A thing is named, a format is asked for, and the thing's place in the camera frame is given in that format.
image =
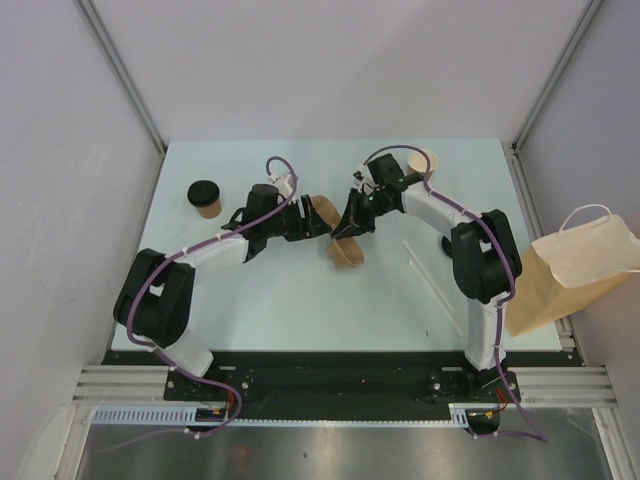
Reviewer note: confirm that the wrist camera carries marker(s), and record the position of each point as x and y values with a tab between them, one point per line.
283	183
362	180

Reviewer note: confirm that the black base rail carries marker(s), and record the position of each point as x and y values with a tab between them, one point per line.
370	387

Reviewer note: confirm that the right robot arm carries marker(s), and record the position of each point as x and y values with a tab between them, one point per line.
484	256

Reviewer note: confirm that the aluminium frame post right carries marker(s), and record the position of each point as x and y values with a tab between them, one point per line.
560	68

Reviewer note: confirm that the aluminium frame post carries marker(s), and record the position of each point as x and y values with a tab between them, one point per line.
560	68
105	43

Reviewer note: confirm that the wrapped straw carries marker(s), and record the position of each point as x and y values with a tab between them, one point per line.
430	278
439	299

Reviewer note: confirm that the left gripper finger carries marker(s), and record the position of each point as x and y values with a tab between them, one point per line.
318	212
317	228

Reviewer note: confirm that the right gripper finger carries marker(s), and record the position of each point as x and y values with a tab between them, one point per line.
361	229
347	224

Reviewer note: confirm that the aluminium frame post left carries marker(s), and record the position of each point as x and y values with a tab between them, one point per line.
105	43

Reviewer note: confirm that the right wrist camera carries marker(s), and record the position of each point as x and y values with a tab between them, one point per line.
362	180

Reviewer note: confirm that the brown paper bag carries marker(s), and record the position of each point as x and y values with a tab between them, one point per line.
566	271

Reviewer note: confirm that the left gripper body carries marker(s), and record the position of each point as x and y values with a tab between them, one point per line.
297	227

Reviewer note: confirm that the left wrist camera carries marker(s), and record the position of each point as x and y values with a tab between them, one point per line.
283	183

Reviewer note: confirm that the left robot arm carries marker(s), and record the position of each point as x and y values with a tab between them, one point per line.
155	301

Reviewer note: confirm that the black cup lid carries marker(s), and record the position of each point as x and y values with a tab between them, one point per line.
446	246
197	187

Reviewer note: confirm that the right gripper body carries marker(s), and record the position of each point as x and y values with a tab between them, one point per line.
367	208

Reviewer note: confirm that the brown paper cup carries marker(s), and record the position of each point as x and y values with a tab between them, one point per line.
209	204
418	164

